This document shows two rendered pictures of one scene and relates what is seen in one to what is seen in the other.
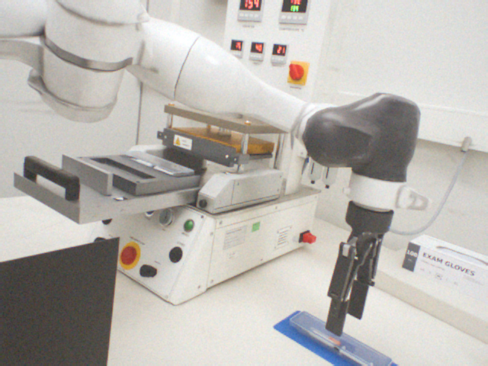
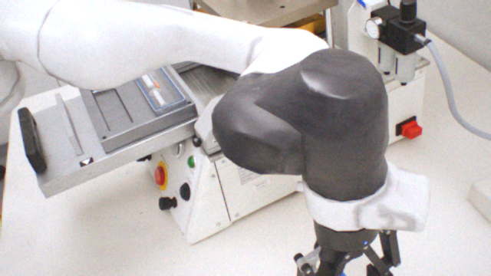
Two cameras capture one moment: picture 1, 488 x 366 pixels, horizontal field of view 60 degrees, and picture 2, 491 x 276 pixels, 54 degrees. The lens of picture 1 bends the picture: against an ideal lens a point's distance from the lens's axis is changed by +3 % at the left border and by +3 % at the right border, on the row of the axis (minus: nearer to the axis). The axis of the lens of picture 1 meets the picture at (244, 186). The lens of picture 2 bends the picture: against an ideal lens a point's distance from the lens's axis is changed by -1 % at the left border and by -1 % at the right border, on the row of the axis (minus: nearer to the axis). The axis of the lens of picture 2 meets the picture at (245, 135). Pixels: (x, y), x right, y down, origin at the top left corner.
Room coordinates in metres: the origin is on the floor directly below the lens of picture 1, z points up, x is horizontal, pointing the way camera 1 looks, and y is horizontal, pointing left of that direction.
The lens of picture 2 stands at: (0.34, -0.35, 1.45)
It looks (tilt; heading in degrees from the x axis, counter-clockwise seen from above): 39 degrees down; 35
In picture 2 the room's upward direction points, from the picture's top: 12 degrees counter-clockwise
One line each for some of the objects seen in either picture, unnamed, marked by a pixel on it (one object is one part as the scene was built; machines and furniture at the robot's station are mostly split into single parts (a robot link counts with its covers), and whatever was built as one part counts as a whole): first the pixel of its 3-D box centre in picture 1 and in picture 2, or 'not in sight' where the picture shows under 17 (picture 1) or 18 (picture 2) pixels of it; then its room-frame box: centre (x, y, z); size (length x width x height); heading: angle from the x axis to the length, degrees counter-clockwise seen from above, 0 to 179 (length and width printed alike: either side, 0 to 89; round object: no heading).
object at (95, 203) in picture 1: (118, 179); (111, 114); (0.80, 0.25, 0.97); 0.30 x 0.22 x 0.08; 144
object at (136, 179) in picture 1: (138, 171); (134, 99); (0.84, 0.22, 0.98); 0.20 x 0.17 x 0.03; 54
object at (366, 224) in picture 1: (365, 230); (346, 231); (0.68, -0.22, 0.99); 0.08 x 0.08 x 0.09
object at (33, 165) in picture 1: (50, 176); (31, 136); (0.69, 0.33, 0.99); 0.15 x 0.02 x 0.04; 54
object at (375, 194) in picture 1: (390, 192); (369, 192); (0.69, -0.25, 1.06); 0.13 x 0.12 x 0.05; 52
